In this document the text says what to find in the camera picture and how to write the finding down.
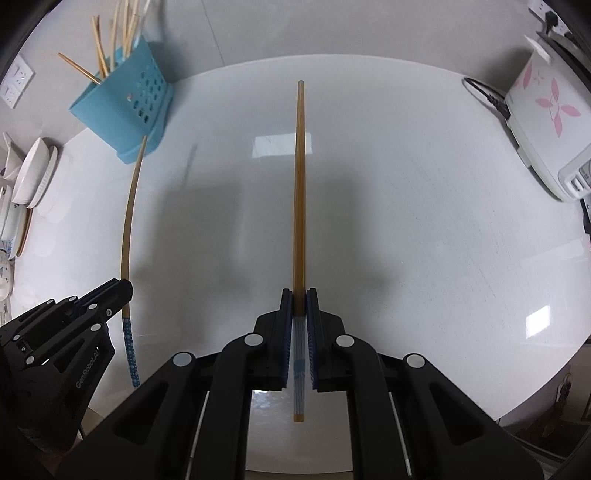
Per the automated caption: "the bamboo chopstick blue dotted end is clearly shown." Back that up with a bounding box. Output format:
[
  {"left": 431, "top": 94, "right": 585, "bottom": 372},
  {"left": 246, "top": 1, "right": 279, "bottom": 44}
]
[{"left": 120, "top": 136, "right": 148, "bottom": 388}]

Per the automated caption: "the blue plastic utensil holder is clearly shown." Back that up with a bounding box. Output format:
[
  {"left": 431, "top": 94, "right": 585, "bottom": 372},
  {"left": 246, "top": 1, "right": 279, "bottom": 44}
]
[{"left": 69, "top": 38, "right": 174, "bottom": 164}]

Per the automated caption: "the right white wall socket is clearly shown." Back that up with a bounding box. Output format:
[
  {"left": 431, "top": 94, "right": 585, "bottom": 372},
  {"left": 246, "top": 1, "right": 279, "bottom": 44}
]
[{"left": 7, "top": 55, "right": 34, "bottom": 92}]

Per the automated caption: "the bamboo chopstick blue patterned end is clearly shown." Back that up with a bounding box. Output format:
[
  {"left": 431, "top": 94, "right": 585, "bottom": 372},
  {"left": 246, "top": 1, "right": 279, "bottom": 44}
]
[{"left": 121, "top": 0, "right": 129, "bottom": 59}]

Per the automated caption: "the black power cable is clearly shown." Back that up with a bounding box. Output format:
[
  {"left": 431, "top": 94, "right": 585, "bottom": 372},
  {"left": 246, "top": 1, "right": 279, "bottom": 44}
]
[{"left": 462, "top": 77, "right": 512, "bottom": 119}]

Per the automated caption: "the white wall socket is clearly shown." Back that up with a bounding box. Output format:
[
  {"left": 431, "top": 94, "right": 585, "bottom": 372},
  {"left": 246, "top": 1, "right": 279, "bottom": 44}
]
[
  {"left": 0, "top": 82, "right": 21, "bottom": 109},
  {"left": 7, "top": 55, "right": 34, "bottom": 92}
]

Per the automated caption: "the white power strip socket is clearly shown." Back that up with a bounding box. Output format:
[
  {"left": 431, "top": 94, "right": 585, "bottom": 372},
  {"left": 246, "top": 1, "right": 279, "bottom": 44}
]
[{"left": 527, "top": 0, "right": 570, "bottom": 36}]

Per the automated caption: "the wooden coaster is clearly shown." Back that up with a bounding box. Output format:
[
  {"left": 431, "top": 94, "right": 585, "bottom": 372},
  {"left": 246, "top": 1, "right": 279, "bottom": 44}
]
[{"left": 16, "top": 209, "right": 33, "bottom": 257}]

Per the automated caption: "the white bowl with grey rim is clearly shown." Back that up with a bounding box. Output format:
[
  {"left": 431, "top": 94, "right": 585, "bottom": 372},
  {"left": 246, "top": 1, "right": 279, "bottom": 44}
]
[{"left": 1, "top": 185, "right": 18, "bottom": 241}]

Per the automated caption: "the white pink floral rice cooker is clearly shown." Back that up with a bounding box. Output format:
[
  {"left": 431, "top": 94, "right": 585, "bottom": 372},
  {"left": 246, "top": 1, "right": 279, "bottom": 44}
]
[{"left": 505, "top": 35, "right": 590, "bottom": 202}]

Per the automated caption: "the bamboo chopstick cartoon end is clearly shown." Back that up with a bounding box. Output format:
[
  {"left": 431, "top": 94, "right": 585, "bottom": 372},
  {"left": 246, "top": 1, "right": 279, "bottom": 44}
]
[{"left": 109, "top": 1, "right": 120, "bottom": 73}]

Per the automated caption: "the bamboo chopstick grey blue end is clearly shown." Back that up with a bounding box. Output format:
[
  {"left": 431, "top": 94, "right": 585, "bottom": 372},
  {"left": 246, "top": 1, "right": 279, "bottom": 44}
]
[{"left": 293, "top": 80, "right": 307, "bottom": 423}]

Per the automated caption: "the white plastic chopstick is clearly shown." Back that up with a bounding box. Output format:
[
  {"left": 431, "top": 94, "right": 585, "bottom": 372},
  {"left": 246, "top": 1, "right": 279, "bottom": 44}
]
[{"left": 139, "top": 0, "right": 151, "bottom": 24}]

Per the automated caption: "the left white wall socket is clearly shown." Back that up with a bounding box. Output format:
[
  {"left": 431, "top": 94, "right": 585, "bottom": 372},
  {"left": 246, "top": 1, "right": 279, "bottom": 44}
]
[{"left": 0, "top": 82, "right": 21, "bottom": 109}]

